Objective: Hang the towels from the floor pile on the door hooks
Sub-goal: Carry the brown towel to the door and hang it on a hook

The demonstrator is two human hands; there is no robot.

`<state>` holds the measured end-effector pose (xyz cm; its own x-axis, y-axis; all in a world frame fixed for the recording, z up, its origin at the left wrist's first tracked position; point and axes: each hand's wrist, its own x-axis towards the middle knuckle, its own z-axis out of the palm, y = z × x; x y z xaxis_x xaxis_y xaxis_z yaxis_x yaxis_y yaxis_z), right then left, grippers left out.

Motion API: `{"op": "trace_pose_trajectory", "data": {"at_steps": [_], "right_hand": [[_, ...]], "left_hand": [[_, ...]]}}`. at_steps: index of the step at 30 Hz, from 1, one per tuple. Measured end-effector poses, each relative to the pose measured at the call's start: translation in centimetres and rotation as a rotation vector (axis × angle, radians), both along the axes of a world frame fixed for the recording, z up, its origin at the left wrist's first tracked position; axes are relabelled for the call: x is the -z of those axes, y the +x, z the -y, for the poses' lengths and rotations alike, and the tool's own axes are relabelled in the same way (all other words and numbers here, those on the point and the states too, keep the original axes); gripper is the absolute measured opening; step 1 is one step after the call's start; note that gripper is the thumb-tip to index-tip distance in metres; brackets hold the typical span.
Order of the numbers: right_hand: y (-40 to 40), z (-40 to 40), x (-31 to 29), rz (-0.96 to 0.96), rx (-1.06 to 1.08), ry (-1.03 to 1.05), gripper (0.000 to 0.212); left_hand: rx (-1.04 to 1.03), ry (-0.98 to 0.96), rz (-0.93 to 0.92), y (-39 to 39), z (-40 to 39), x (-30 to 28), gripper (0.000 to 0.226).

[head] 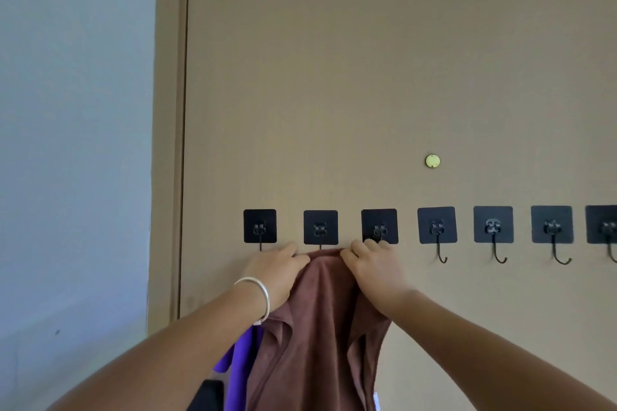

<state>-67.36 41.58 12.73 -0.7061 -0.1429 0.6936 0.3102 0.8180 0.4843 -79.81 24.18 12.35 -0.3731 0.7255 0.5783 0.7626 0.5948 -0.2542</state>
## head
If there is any person's left forearm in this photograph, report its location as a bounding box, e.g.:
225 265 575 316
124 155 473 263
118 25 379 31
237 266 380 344
48 280 266 411

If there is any brown towel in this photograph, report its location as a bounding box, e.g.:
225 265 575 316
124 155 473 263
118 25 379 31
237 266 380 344
246 247 392 411

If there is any beige door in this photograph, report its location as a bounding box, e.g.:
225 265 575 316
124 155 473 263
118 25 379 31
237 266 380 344
147 0 469 337
178 0 617 411

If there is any person's right hand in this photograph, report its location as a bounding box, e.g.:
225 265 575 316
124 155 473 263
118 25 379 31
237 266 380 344
339 238 418 320

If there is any purple towel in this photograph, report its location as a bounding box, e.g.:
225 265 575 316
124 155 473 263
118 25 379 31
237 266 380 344
213 324 265 411

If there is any person's left hand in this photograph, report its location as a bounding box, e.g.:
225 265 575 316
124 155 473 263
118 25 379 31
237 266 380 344
239 241 312 315

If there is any row of black hooks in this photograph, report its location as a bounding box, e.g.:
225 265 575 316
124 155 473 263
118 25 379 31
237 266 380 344
242 205 617 266

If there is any silver bracelet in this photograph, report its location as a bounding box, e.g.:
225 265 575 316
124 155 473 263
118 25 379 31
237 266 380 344
233 276 271 326

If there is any person's right forearm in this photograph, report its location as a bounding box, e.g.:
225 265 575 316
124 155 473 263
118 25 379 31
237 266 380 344
385 290 617 411

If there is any black door lock handle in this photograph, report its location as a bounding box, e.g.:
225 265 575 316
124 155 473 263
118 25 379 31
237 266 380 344
186 379 225 411

